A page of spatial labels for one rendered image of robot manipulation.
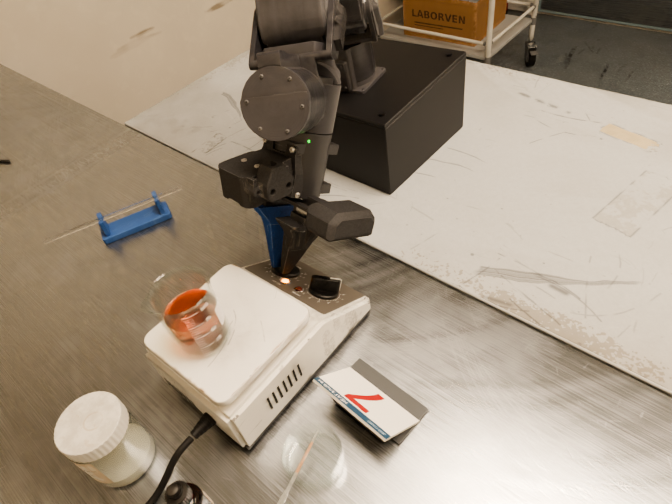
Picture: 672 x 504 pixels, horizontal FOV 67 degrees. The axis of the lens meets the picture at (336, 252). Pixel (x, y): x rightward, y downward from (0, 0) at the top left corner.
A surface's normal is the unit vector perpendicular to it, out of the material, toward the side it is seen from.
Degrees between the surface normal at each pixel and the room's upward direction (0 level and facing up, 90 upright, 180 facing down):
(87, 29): 90
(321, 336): 90
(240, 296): 0
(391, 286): 0
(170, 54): 90
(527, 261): 0
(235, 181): 77
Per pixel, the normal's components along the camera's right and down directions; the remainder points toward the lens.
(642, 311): -0.14, -0.68
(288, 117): -0.22, 0.33
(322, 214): -0.37, -0.55
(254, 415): 0.77, 0.38
